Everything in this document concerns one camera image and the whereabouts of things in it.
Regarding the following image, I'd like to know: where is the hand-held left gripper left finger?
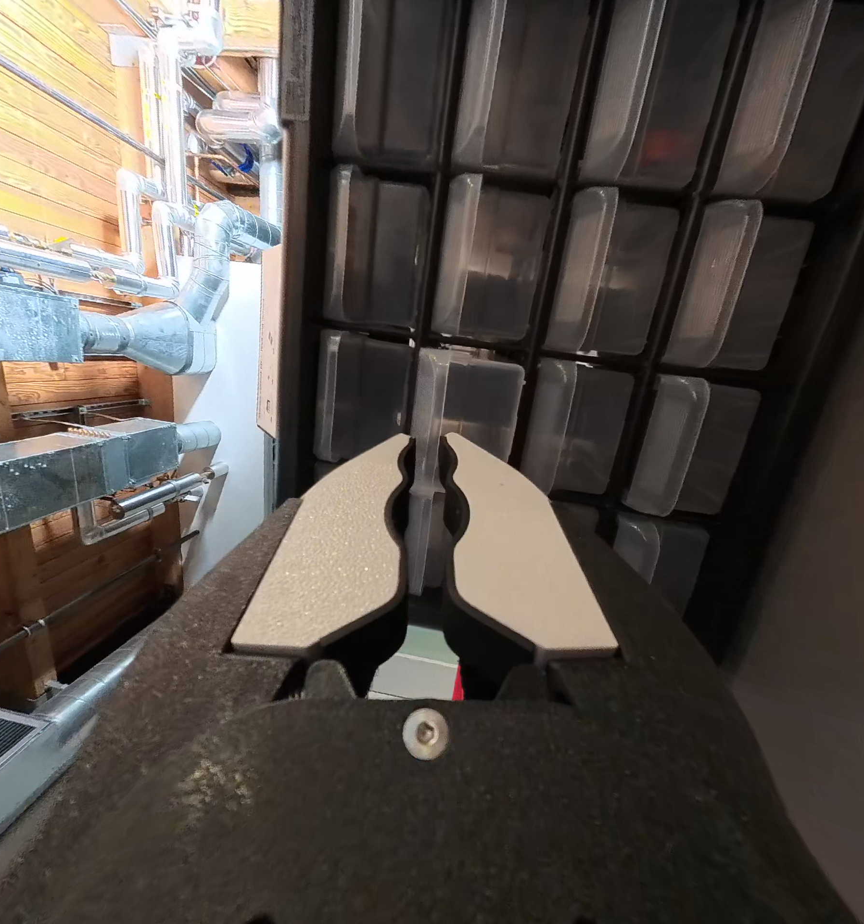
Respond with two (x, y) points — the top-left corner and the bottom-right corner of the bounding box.
(230, 434), (411, 658)

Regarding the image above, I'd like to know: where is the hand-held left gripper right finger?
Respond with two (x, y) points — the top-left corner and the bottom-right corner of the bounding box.
(444, 431), (621, 661)

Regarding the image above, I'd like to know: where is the clear plastic drawer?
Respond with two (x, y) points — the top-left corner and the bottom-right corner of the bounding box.
(408, 347), (527, 596)

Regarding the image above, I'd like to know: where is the black drawer cabinet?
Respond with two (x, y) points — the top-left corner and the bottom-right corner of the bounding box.
(267, 0), (864, 658)

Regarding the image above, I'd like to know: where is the printed instruction sheet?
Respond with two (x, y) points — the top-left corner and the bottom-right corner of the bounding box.
(256, 246), (286, 441)

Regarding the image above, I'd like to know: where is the white vent unit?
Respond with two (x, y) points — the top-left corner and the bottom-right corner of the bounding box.
(0, 643), (147, 856)

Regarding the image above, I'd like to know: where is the silver pipe bundle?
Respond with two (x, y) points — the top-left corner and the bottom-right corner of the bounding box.
(115, 0), (289, 336)

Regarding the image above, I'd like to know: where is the metal air duct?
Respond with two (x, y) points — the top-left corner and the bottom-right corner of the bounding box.
(0, 419), (225, 545)
(0, 275), (228, 379)

